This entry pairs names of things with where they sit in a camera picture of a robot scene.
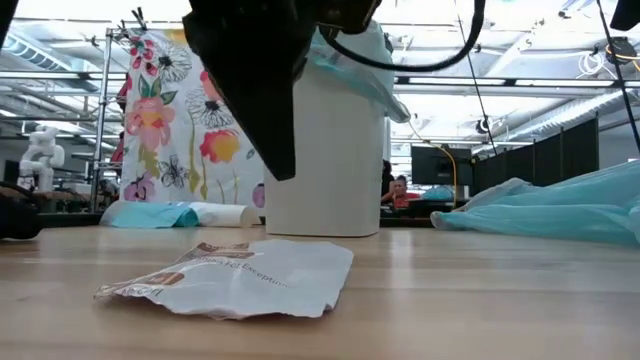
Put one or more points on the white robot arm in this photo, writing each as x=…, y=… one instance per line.
x=42, y=150

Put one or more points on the blue bag on desk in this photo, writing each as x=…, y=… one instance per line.
x=437, y=193

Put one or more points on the white plastic trash bin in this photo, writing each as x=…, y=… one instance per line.
x=340, y=165

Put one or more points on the white wrapper orange print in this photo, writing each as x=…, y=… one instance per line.
x=250, y=285

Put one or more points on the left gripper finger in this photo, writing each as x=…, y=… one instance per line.
x=250, y=75

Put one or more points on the black curtain clip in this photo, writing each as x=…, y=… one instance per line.
x=139, y=20

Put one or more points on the black ceiling camera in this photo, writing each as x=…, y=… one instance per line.
x=621, y=49

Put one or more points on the black computer monitor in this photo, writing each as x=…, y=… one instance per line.
x=440, y=165

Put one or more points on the light blue trash bag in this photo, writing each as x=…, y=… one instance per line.
x=550, y=215
x=350, y=75

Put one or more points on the round black ceiling fixture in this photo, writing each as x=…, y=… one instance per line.
x=484, y=125

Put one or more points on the black slanted pole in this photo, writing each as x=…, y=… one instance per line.
x=618, y=70

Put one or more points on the floral print curtain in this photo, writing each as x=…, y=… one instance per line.
x=160, y=125

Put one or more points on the black partition screen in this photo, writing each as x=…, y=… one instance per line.
x=550, y=155

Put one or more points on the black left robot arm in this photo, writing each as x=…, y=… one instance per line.
x=6, y=15

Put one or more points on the person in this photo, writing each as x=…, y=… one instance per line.
x=387, y=175
x=400, y=192

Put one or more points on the blue trash bag roll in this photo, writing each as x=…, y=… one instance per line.
x=150, y=216

